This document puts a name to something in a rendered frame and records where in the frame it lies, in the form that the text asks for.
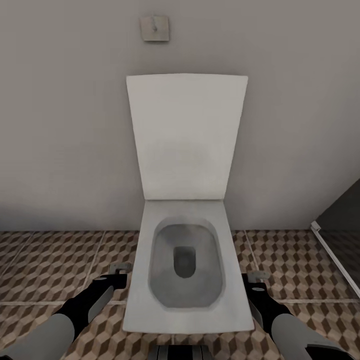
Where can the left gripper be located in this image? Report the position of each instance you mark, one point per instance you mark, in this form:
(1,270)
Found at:
(120,280)

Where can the door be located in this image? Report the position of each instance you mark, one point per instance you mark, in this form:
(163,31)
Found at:
(339,227)

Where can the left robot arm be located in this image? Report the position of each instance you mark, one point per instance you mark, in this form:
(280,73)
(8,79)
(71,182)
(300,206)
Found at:
(51,339)

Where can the toilet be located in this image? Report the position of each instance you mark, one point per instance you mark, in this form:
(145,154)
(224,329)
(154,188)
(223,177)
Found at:
(186,277)

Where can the robot trunk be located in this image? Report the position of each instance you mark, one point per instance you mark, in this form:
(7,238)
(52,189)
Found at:
(180,352)

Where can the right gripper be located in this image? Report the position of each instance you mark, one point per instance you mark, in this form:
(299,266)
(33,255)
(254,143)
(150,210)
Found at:
(258,284)

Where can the hook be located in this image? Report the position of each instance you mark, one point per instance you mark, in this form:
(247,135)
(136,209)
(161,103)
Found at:
(155,28)

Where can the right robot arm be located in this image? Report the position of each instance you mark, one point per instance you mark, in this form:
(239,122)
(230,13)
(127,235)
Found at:
(294,339)

